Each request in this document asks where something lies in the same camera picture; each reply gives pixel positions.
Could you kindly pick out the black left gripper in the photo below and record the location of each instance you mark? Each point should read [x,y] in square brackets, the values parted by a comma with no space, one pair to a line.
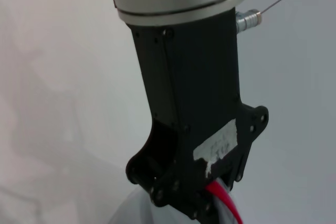
[189,77]

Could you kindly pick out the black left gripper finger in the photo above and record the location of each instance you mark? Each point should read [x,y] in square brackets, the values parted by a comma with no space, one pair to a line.
[178,190]

